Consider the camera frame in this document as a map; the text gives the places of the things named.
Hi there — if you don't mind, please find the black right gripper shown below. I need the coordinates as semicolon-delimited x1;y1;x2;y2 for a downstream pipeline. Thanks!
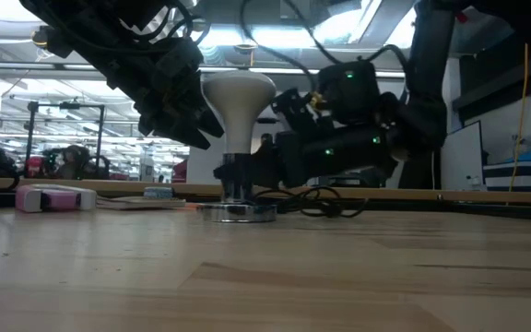
212;125;401;188

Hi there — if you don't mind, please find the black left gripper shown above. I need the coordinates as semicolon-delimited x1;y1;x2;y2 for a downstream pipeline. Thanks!
105;40;226;151

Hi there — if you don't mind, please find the chrome lamp base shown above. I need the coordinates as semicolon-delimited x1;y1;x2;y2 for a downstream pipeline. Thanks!
195;153;278;224

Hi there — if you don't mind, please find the person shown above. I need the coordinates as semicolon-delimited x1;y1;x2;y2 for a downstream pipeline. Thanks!
54;144;90;181

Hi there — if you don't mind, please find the pink packet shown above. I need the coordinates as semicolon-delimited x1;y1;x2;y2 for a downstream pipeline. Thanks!
15;184;98;214

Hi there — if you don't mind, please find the ceiling light strip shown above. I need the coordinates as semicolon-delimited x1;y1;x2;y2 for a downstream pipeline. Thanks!
0;61;105;72

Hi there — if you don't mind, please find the light wooden desk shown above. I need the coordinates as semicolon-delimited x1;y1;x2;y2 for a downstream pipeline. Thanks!
0;177;531;205

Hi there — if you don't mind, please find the whiteboard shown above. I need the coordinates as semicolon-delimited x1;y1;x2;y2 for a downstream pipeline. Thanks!
439;120;485;191

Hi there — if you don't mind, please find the blue white striped cushion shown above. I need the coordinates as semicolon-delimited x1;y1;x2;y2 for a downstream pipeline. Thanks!
482;147;531;193

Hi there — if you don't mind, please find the black lamp power cord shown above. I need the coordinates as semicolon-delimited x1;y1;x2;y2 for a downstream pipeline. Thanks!
253;184;371;219

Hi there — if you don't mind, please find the black metal stand frame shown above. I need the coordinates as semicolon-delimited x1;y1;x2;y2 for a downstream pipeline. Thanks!
26;101;107;179

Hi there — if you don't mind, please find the black ceiling cable reel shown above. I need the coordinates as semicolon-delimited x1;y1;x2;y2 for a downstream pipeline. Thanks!
30;25;59;52

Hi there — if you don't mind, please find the yellow cable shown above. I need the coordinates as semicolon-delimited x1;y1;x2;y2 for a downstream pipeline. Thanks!
508;42;530;193

